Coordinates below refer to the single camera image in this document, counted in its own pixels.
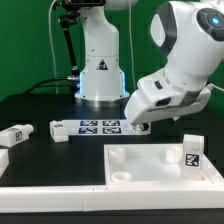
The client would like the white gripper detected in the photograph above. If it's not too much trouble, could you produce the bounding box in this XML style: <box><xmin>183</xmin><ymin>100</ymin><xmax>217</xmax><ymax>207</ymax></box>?
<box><xmin>124</xmin><ymin>69</ymin><xmax>212</xmax><ymax>131</ymax></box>

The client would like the white square table top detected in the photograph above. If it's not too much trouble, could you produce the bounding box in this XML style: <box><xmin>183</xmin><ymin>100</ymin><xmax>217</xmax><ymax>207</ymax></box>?
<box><xmin>104</xmin><ymin>144</ymin><xmax>224</xmax><ymax>184</ymax></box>

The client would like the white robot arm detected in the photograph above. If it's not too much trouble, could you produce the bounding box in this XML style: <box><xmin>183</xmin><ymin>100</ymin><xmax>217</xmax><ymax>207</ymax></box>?
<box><xmin>75</xmin><ymin>0</ymin><xmax>224</xmax><ymax>128</ymax></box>

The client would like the white block with tag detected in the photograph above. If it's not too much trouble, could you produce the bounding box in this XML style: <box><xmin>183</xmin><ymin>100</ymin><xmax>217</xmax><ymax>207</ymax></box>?
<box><xmin>50</xmin><ymin>121</ymin><xmax>68</xmax><ymax>143</ymax></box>

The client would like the white L-shaped fence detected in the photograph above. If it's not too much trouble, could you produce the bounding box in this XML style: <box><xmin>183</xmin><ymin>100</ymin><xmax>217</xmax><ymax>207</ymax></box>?
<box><xmin>0</xmin><ymin>146</ymin><xmax>224</xmax><ymax>213</ymax></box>

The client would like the white marker base plate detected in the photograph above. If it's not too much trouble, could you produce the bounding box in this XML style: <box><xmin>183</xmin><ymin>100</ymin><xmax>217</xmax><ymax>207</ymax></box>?
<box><xmin>49</xmin><ymin>119</ymin><xmax>134</xmax><ymax>138</ymax></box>

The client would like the white cable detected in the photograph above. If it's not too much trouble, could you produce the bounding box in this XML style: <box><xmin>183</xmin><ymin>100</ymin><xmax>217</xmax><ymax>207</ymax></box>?
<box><xmin>48</xmin><ymin>0</ymin><xmax>60</xmax><ymax>95</ymax></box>

